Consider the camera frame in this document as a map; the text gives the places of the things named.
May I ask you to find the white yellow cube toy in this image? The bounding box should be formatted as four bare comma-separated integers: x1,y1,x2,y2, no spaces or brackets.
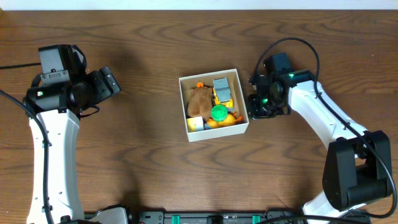
186,116,205,133

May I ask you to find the yellow grey toy truck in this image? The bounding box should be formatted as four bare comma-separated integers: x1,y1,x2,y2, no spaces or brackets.
213,77,234,109

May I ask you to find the black mounting rail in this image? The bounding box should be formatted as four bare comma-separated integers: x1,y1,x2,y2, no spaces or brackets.
62,203,371,224

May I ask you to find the brown plush capybara toy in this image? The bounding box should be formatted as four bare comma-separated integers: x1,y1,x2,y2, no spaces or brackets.
187,82,213,121

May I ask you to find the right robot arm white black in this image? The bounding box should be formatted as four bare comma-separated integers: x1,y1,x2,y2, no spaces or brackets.
249,68,397,223

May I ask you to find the green round plastic toy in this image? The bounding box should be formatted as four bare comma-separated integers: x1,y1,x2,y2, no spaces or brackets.
211,105,228,121

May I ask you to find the orange rubber duck toy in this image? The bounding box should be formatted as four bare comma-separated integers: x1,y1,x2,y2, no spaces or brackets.
206,113,243,129

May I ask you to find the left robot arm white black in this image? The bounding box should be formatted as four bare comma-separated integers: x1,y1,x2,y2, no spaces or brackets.
24,67,121,223

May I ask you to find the white cardboard box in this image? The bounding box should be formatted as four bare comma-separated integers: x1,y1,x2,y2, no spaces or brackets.
179,68,249,142

